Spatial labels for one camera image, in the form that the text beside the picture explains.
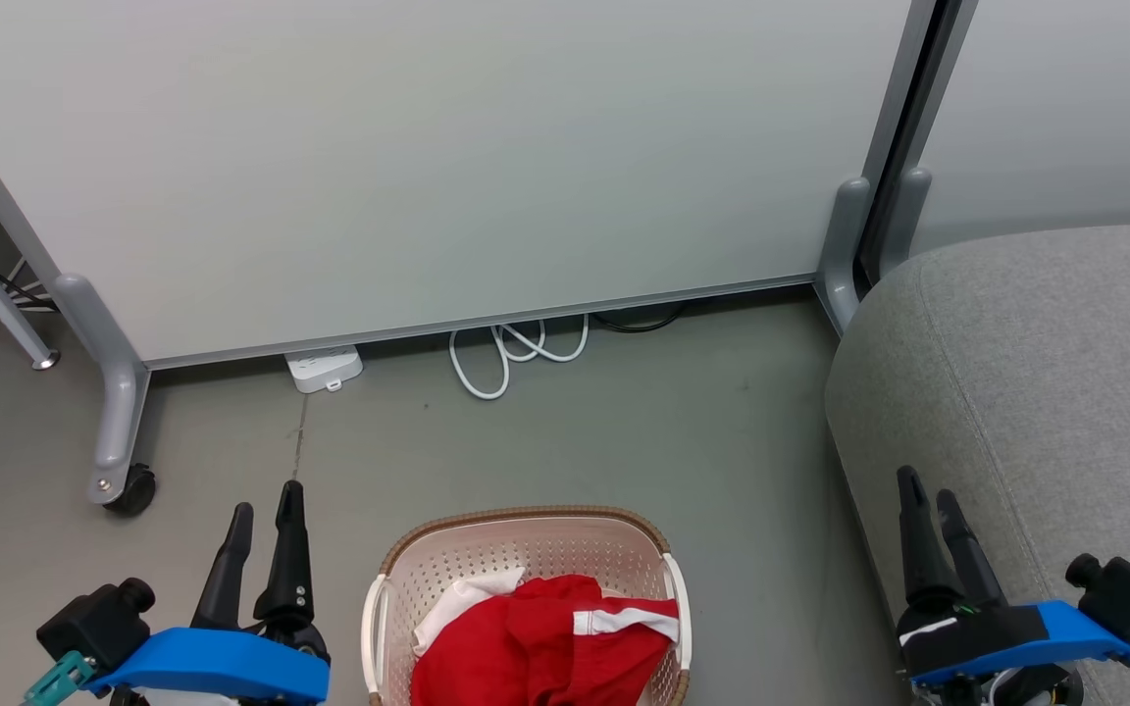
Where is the white power strip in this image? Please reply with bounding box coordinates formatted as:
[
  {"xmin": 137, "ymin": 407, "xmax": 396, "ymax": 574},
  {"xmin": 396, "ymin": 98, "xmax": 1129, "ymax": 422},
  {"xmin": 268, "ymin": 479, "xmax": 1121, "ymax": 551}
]
[{"xmin": 283, "ymin": 344, "xmax": 366, "ymax": 395}]

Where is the short grey partition foot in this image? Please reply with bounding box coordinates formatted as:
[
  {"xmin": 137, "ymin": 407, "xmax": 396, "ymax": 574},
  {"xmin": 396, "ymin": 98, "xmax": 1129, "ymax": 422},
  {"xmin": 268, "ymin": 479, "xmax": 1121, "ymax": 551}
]
[
  {"xmin": 814, "ymin": 176, "xmax": 872, "ymax": 336},
  {"xmin": 878, "ymin": 166, "xmax": 933, "ymax": 282}
]

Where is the cream plastic laundry basket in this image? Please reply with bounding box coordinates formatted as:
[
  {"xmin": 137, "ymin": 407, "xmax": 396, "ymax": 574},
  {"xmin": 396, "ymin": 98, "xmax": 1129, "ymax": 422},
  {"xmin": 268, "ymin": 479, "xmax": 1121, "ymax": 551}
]
[{"xmin": 360, "ymin": 504, "xmax": 693, "ymax": 706}]

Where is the grey fabric sofa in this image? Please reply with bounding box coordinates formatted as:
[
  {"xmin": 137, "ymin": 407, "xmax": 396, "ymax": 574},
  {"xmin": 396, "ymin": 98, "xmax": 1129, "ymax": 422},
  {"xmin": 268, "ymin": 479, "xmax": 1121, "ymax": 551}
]
[{"xmin": 824, "ymin": 221, "xmax": 1130, "ymax": 706}]

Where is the wide white partition panel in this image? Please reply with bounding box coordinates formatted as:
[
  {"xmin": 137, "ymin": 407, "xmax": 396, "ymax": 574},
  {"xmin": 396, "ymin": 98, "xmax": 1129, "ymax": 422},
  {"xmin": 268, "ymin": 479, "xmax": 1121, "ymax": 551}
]
[{"xmin": 0, "ymin": 0, "xmax": 941, "ymax": 371}]

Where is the teal left camera connector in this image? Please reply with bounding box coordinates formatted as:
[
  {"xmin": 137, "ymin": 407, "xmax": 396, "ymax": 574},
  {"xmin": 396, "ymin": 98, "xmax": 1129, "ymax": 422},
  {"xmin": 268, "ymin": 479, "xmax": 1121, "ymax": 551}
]
[{"xmin": 23, "ymin": 651, "xmax": 96, "ymax": 706}]

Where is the narrow white partition panel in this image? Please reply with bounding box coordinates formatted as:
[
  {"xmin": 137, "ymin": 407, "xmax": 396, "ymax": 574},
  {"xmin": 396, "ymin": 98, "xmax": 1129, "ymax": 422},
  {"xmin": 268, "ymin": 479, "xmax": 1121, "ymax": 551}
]
[{"xmin": 879, "ymin": 0, "xmax": 1130, "ymax": 258}]

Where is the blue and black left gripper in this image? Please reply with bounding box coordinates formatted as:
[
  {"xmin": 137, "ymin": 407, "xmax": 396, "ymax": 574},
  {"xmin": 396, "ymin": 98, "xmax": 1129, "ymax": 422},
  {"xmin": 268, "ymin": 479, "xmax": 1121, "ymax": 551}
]
[{"xmin": 88, "ymin": 479, "xmax": 332, "ymax": 706}]

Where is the thin black cable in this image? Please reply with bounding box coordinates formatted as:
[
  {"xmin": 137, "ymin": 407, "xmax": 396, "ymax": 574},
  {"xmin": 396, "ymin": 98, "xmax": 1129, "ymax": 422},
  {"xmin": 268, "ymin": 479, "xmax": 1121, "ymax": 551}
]
[{"xmin": 589, "ymin": 303, "xmax": 687, "ymax": 335}]

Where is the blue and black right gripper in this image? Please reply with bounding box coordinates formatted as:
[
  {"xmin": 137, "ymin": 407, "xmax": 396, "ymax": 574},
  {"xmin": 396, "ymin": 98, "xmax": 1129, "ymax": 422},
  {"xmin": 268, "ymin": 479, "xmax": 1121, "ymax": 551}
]
[{"xmin": 896, "ymin": 466, "xmax": 1130, "ymax": 706}]

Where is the long grey partition foot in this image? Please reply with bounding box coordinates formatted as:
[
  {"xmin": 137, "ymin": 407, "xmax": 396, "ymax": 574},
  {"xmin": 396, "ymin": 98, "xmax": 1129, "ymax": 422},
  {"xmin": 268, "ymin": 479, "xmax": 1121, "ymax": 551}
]
[{"xmin": 49, "ymin": 274, "xmax": 151, "ymax": 507}]

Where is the red garment with white panel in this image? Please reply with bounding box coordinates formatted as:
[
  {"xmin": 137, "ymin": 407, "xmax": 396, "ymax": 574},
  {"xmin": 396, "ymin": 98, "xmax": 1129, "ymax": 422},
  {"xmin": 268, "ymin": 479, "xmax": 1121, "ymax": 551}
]
[{"xmin": 410, "ymin": 567, "xmax": 529, "ymax": 706}]

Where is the red garment with striped hem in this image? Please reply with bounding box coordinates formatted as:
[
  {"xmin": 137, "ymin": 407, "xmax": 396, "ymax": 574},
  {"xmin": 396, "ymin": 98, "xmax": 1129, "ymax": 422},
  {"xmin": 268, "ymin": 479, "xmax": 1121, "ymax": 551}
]
[{"xmin": 501, "ymin": 574, "xmax": 682, "ymax": 706}]

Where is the black caster wheel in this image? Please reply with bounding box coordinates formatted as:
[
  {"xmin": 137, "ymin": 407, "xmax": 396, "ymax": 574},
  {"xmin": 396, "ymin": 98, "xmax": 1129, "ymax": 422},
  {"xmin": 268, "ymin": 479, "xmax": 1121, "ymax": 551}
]
[{"xmin": 102, "ymin": 465, "xmax": 157, "ymax": 517}]

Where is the looped white cable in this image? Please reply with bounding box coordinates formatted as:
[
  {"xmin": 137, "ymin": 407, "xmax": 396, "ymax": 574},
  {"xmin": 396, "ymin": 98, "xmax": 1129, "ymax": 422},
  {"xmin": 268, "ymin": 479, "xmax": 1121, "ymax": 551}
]
[{"xmin": 446, "ymin": 313, "xmax": 591, "ymax": 402}]

